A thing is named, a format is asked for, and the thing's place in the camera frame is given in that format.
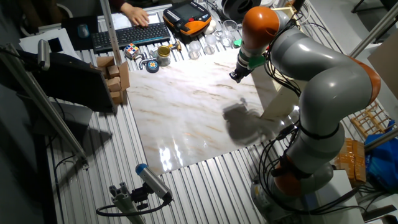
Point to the long aluminium beam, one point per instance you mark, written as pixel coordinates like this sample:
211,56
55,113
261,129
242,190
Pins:
46,109

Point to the blue bag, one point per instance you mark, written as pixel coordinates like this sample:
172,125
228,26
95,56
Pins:
384,161

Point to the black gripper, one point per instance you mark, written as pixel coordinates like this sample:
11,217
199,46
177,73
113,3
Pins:
241,71

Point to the white printed paper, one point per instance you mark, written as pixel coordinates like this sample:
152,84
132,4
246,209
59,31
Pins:
119,20

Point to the brown taped package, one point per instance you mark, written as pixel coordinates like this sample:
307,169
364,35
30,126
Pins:
349,158

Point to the black filament spool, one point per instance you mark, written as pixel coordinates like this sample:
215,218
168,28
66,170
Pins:
236,9

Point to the marble pattern board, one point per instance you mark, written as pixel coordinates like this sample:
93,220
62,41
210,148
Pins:
186,118

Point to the rubik's cube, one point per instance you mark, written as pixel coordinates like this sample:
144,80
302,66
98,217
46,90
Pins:
131,50

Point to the glass jar gold lid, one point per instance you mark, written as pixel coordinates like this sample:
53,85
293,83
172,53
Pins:
163,53

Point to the brass pipe fitting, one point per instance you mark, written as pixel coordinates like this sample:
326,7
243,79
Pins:
175,46

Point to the black orange teach pendant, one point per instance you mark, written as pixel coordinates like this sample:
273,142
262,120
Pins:
186,14

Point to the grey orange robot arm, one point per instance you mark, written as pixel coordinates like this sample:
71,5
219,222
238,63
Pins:
326,87

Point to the wooden blocks stack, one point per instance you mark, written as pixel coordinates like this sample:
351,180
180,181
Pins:
124,76

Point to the silver bar camera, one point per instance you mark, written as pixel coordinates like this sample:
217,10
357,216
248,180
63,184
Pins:
154,182
43,54

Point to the round aluminium pole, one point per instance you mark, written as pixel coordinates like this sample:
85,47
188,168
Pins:
373,31
382,140

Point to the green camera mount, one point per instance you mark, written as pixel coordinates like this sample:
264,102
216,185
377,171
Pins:
256,61

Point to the clear drinking glass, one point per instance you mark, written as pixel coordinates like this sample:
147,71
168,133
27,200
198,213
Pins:
229,31

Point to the black puck blue logo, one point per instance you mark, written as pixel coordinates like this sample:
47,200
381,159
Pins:
152,66

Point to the black keyboard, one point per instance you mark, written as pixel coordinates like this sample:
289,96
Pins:
130,35

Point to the brown cardboard sheet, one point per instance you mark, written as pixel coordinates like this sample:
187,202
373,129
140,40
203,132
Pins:
385,62

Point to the person hand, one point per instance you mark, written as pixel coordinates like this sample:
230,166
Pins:
136,15

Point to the black flat panel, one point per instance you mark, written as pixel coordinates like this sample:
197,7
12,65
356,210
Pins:
71,84

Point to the aluminium profile post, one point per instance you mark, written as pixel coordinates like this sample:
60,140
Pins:
110,31

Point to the black mouse pad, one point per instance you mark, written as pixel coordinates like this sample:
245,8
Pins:
70,34

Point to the white paper black square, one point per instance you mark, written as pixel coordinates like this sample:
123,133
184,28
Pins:
34,43

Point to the wooden rack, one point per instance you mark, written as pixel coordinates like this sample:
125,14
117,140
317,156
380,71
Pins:
371,119

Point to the cream wooden shelf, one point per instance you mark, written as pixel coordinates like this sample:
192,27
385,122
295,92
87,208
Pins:
280,99

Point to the grey computer mouse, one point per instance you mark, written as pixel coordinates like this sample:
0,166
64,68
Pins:
83,31

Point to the chrome faucet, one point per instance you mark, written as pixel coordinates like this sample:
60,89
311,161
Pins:
143,60

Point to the short aluminium profile stub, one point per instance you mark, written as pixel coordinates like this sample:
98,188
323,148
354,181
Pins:
124,202

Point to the white rounded plastic object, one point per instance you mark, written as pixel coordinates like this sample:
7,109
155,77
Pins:
211,27

